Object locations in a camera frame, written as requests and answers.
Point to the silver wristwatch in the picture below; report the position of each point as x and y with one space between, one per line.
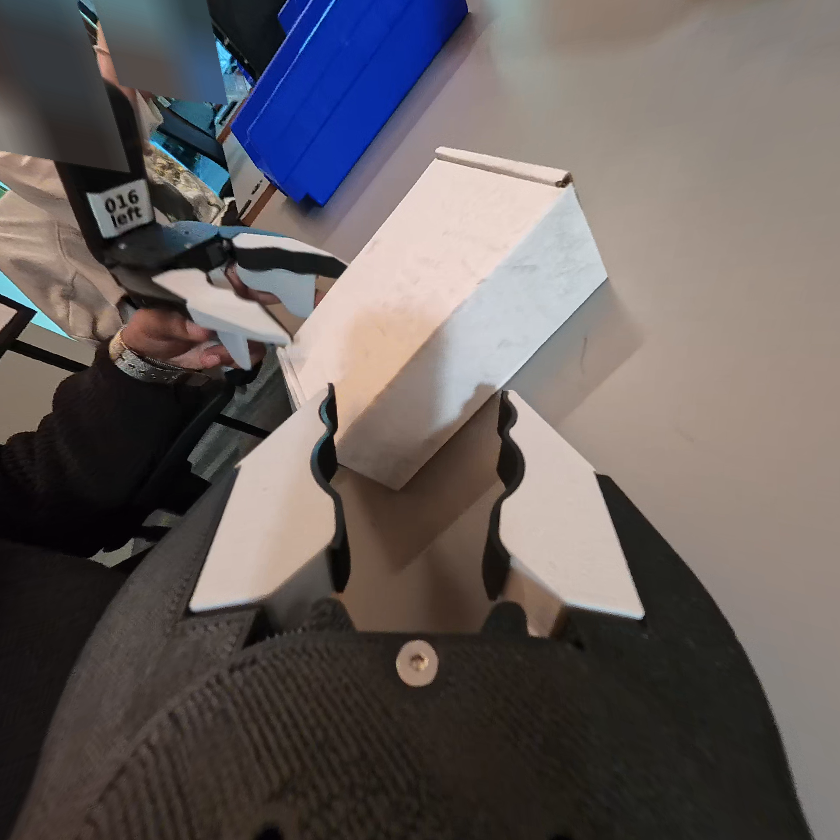
141 367

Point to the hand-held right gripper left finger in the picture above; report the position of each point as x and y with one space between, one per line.
262 538

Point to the person's left hand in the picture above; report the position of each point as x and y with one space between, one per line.
170 344

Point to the grey desk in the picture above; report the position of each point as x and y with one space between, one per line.
689 262

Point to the white cardboard mailer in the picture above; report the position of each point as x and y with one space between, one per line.
446 275

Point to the blue plastic bin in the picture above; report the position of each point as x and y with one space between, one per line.
341 98

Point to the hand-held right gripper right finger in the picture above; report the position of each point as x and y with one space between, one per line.
564 538

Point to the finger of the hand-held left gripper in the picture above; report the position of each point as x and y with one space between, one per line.
275 289
223 308

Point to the person's left forearm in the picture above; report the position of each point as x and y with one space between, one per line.
79 459

